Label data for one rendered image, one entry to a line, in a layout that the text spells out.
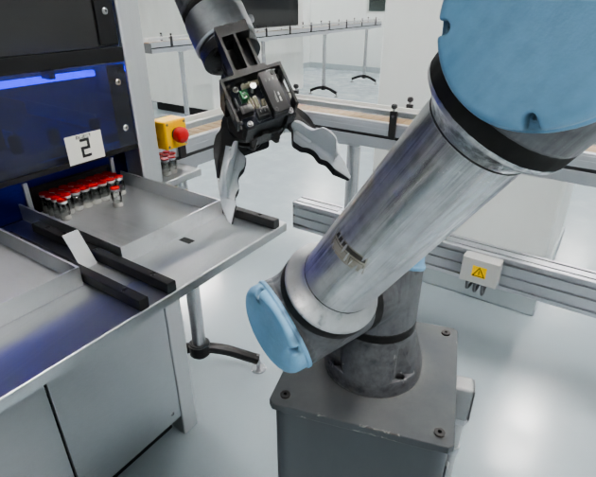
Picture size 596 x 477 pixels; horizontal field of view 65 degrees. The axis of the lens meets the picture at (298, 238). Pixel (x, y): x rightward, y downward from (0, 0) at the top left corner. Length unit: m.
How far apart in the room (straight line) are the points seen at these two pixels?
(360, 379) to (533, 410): 1.30
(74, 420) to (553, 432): 1.49
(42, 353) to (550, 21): 0.67
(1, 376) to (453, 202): 0.59
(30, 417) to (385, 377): 0.86
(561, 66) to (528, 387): 1.82
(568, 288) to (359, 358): 1.07
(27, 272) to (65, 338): 0.22
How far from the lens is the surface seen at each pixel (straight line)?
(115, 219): 1.08
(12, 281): 0.92
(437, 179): 0.35
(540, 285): 1.69
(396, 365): 0.72
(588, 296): 1.68
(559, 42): 0.27
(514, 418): 1.90
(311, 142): 0.57
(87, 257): 0.91
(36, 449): 1.35
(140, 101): 1.18
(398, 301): 0.63
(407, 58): 2.23
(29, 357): 0.74
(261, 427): 1.72
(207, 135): 1.50
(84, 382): 1.32
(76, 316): 0.79
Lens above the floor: 1.31
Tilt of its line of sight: 27 degrees down
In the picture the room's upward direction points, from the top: straight up
